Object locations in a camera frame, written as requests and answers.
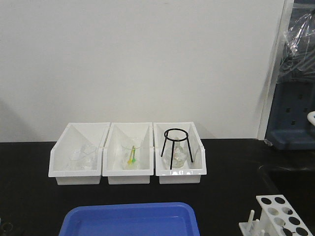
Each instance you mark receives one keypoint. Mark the blue-grey pegboard drying rack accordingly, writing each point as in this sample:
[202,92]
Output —
[288,127]

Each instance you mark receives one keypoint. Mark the plastic bag of tubes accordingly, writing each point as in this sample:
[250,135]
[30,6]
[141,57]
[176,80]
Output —
[298,61]

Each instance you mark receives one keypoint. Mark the white test tube rack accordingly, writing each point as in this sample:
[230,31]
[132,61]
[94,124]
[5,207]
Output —
[278,218]

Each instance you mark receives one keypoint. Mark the beaker with yellow-green sticks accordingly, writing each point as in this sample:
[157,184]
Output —
[131,156]

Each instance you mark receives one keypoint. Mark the glass flask in bin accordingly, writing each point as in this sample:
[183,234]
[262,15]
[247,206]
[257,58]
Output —
[174,158]

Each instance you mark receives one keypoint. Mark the right white storage bin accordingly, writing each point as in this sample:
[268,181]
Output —
[190,172]

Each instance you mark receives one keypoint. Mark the white storage bin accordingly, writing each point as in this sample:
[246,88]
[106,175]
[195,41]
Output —
[73,137]
[119,133]
[190,172]

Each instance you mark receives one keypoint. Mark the middle white storage bin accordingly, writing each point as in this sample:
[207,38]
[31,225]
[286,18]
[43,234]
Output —
[119,133]

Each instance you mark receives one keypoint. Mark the small glassware in left bin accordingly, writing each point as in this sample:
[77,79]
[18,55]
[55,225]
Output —
[84,158]

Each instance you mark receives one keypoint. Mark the left white storage bin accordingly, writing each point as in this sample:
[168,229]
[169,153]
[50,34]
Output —
[73,137]

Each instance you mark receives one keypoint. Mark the blue plastic tray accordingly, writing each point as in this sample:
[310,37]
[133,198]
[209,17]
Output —
[149,219]

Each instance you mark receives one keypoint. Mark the white lab faucet green knobs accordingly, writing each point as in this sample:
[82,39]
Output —
[311,117]

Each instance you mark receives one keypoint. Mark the black lab sink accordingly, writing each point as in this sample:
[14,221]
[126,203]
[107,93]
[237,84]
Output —
[297,185]

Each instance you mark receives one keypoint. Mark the black wire tripod stand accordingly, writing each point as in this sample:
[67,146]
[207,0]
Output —
[179,135]

